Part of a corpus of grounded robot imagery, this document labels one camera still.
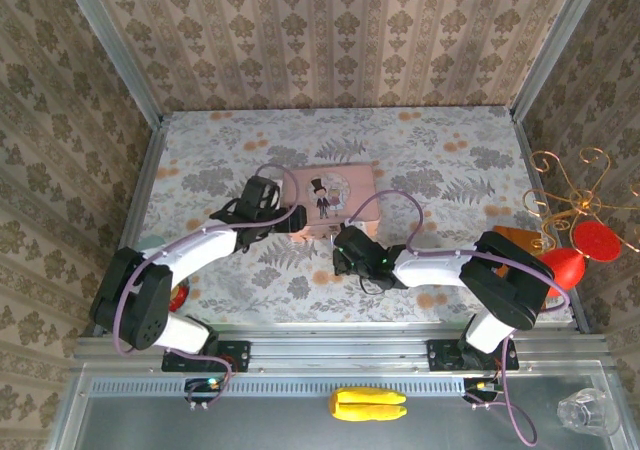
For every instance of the grey metal shelf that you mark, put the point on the grey metal shelf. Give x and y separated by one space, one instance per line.
250 425

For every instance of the red round disc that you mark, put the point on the red round disc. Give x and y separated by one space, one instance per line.
597 240

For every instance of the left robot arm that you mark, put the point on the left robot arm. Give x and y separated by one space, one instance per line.
200 250

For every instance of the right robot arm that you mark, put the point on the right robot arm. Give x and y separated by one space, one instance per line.
435 270

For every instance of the aluminium frame post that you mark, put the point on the aluminium frame post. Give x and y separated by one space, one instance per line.
555 45
116 50

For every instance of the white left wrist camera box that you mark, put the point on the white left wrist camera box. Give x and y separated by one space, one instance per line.
273 194

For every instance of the red round toy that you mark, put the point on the red round toy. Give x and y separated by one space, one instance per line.
179 297

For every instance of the red teardrop ornament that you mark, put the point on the red teardrop ornament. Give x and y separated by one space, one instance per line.
565 270

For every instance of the pink tin box with couple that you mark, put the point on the pink tin box with couple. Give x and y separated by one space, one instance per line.
350 185

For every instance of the orange flat box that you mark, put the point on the orange flat box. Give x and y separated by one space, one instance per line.
515 235

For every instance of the teal round object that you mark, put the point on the teal round object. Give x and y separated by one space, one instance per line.
150 243

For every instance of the wide aluminium base rail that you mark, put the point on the wide aluminium base rail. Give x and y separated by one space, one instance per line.
340 345

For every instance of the small controller board with LED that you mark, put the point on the small controller board with LED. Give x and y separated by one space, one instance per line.
482 387
202 389

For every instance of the clear drinking glass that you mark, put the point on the clear drinking glass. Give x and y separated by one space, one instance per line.
590 412

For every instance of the yellow banana bunch toy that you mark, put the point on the yellow banana bunch toy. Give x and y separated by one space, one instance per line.
367 405

